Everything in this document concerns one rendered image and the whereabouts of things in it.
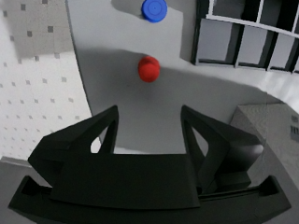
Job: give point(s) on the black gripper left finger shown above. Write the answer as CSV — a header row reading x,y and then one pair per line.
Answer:
x,y
80,136

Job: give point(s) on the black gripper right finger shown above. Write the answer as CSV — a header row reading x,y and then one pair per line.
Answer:
x,y
230,150

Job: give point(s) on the blue round cap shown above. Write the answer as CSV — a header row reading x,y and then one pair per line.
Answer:
x,y
154,10

